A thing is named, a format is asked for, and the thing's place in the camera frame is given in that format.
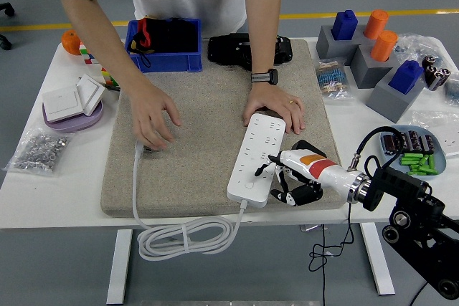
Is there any robot right hand white shell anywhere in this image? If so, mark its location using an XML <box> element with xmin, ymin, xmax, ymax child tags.
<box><xmin>254</xmin><ymin>148</ymin><xmax>359</xmax><ymax>208</ymax></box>

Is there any person's left hand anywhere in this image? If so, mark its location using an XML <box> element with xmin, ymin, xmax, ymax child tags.
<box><xmin>242</xmin><ymin>83</ymin><xmax>306</xmax><ymax>135</ymax></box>

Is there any person's right hand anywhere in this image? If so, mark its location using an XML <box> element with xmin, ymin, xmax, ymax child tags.
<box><xmin>128</xmin><ymin>82</ymin><xmax>182</xmax><ymax>151</ymax></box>

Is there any black plug adapter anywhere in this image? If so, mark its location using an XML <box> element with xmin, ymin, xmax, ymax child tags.
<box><xmin>290</xmin><ymin>140</ymin><xmax>328</xmax><ymax>159</ymax></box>

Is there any white power strip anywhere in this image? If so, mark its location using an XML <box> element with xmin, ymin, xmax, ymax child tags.
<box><xmin>226</xmin><ymin>112</ymin><xmax>287</xmax><ymax>209</ymax></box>

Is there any white power cord with plug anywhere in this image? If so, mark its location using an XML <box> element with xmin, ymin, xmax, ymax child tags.
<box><xmin>131</xmin><ymin>139</ymin><xmax>249</xmax><ymax>262</ymax></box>

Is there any black wrist watch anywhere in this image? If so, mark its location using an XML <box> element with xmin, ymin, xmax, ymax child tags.
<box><xmin>250</xmin><ymin>68</ymin><xmax>279</xmax><ymax>86</ymax></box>

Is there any grey-brown mat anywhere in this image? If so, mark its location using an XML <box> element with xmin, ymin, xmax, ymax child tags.
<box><xmin>100</xmin><ymin>38</ymin><xmax>348</xmax><ymax>219</ymax></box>

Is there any blue plastic bin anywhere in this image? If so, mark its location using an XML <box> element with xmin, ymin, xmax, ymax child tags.
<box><xmin>125</xmin><ymin>17</ymin><xmax>204</xmax><ymax>74</ymax></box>

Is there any rubik's cube red yellow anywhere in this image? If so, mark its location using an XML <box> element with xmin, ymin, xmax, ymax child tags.
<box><xmin>100</xmin><ymin>65</ymin><xmax>119</xmax><ymax>87</ymax></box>

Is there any clear bag of resistors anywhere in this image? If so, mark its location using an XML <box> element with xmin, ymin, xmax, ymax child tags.
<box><xmin>314</xmin><ymin>57</ymin><xmax>354</xmax><ymax>101</ymax></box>

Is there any black electronic device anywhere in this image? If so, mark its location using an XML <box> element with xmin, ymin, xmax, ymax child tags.
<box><xmin>207</xmin><ymin>32</ymin><xmax>293</xmax><ymax>71</ymax></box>

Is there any purple tray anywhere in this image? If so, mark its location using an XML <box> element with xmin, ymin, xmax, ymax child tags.
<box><xmin>42</xmin><ymin>100</ymin><xmax>105</xmax><ymax>133</ymax></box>

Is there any black cloth with red trim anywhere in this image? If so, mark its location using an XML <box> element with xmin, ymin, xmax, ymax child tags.
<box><xmin>128</xmin><ymin>16</ymin><xmax>199</xmax><ymax>65</ymax></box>

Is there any rubik's cube with white face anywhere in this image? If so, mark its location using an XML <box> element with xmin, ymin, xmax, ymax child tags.
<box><xmin>78</xmin><ymin>42</ymin><xmax>96</xmax><ymax>66</ymax></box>

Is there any pack of dark capacitors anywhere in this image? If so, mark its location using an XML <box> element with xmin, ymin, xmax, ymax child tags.
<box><xmin>380</xmin><ymin>130</ymin><xmax>437</xmax><ymax>156</ymax></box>

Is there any pile of green pegs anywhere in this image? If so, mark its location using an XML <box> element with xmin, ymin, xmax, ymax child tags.
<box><xmin>399</xmin><ymin>153</ymin><xmax>439</xmax><ymax>176</ymax></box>

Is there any grey stepped block holder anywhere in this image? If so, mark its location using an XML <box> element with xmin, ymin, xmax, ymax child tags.
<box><xmin>315</xmin><ymin>24</ymin><xmax>427</xmax><ymax>123</ymax></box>

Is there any blue block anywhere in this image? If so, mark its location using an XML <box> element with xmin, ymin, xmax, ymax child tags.
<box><xmin>388</xmin><ymin>59</ymin><xmax>425</xmax><ymax>95</ymax></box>
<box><xmin>330</xmin><ymin>9</ymin><xmax>359</xmax><ymax>41</ymax></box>

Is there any orange fruit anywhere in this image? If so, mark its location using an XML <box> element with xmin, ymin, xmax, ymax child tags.
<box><xmin>60</xmin><ymin>29</ymin><xmax>82</xmax><ymax>56</ymax></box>

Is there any white table leg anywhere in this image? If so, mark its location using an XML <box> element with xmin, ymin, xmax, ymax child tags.
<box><xmin>359</xmin><ymin>222</ymin><xmax>397</xmax><ymax>296</ymax></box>
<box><xmin>106</xmin><ymin>229</ymin><xmax>133</xmax><ymax>305</ymax></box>

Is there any clear bag of metal nuts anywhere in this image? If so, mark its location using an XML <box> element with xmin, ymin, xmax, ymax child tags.
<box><xmin>1</xmin><ymin>126</ymin><xmax>71</xmax><ymax>178</ymax></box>

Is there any orange cylinder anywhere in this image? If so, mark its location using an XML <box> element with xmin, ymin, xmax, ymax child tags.
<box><xmin>369</xmin><ymin>29</ymin><xmax>399</xmax><ymax>62</ymax></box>
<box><xmin>363</xmin><ymin>9</ymin><xmax>390</xmax><ymax>40</ymax></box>

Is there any light blue plate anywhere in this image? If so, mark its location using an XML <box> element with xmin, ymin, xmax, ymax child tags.
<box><xmin>379</xmin><ymin>125</ymin><xmax>448</xmax><ymax>177</ymax></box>

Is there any clear bag of blue parts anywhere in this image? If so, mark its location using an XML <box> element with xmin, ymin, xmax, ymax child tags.
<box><xmin>443</xmin><ymin>71</ymin><xmax>459</xmax><ymax>106</ymax></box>
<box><xmin>394</xmin><ymin>32</ymin><xmax>448</xmax><ymax>63</ymax></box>

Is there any black adapter cord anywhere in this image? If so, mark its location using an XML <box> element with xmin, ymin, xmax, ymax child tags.
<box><xmin>308</xmin><ymin>200</ymin><xmax>356</xmax><ymax>273</ymax></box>

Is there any white two-gang wall switch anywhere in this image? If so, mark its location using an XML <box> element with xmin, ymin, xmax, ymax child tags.
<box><xmin>75</xmin><ymin>73</ymin><xmax>107</xmax><ymax>116</ymax></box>

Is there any white one-gang wall switch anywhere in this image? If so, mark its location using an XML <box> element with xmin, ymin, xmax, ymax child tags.
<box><xmin>42</xmin><ymin>86</ymin><xmax>84</xmax><ymax>123</ymax></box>

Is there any thin black hanging cable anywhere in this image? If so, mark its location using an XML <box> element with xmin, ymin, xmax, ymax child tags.
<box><xmin>321</xmin><ymin>226</ymin><xmax>328</xmax><ymax>306</ymax></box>

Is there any black floor cable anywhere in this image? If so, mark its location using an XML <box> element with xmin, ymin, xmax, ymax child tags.
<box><xmin>410</xmin><ymin>280</ymin><xmax>430</xmax><ymax>306</ymax></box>

